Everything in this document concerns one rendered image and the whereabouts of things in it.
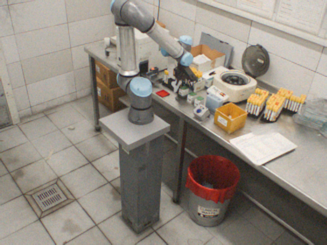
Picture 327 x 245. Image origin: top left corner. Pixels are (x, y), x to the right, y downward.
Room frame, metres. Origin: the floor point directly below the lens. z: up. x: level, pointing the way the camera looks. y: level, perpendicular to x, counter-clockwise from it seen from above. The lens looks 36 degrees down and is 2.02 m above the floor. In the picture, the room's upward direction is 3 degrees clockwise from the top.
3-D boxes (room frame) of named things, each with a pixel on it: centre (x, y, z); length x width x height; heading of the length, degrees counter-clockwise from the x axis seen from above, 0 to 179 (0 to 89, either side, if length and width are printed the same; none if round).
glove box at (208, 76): (2.09, -0.35, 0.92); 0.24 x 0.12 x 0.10; 132
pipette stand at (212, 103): (1.72, -0.30, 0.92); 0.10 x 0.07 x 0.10; 44
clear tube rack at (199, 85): (2.03, -0.16, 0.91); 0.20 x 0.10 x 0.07; 42
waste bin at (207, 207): (1.64, -0.36, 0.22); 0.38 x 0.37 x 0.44; 42
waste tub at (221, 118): (1.58, -0.39, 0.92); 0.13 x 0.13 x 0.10; 39
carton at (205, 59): (2.24, -0.24, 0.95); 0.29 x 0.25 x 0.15; 132
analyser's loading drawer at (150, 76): (2.06, 0.11, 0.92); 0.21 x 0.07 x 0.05; 42
